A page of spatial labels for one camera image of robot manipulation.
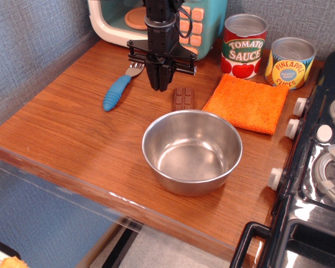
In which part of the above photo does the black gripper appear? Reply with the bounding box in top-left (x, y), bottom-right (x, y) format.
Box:
top-left (127, 15), bottom-right (197, 92)

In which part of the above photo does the brown chocolate bar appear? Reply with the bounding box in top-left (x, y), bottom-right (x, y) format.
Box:
top-left (173, 87), bottom-right (194, 111)

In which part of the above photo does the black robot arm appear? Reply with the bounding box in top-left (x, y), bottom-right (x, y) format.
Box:
top-left (127, 1), bottom-right (197, 92)

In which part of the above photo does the orange cloth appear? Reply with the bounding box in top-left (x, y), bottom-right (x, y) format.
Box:
top-left (203, 74), bottom-right (289, 135)

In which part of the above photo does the orange plate in microwave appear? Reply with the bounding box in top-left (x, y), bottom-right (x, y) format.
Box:
top-left (125, 7), bottom-right (147, 30)

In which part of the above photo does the toy microwave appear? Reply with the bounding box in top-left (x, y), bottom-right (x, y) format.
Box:
top-left (87, 1), bottom-right (227, 60)

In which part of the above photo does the steel bowl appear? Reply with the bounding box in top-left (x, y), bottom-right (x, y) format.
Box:
top-left (142, 109), bottom-right (243, 197)

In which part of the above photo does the tomato sauce can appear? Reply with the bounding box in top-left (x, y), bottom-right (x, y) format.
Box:
top-left (220, 13), bottom-right (268, 79)

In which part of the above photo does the pineapple slices can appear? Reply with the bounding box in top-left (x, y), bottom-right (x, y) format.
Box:
top-left (265, 37), bottom-right (317, 90)

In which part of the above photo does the white stove knob middle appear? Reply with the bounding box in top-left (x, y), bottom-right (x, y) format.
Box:
top-left (285, 119), bottom-right (300, 140)

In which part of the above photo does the white stove knob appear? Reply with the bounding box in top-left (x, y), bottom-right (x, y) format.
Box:
top-left (267, 167), bottom-right (283, 191)
top-left (285, 119), bottom-right (300, 140)
top-left (293, 98), bottom-right (308, 117)

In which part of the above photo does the white stove knob upper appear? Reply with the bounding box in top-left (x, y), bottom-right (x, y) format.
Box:
top-left (293, 98), bottom-right (308, 117)

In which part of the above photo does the white stove knob lower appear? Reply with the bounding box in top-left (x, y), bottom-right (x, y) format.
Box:
top-left (267, 167), bottom-right (283, 191)

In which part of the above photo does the black toy stove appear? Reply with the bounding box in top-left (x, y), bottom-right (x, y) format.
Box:
top-left (229, 48), bottom-right (335, 268)

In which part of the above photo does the blue handled fork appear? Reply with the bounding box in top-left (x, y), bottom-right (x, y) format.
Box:
top-left (103, 62), bottom-right (145, 112)

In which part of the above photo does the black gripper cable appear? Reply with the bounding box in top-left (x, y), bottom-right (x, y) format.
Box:
top-left (176, 7), bottom-right (194, 40)

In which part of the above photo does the black oven door handle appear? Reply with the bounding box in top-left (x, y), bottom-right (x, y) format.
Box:
top-left (230, 221), bottom-right (271, 268)

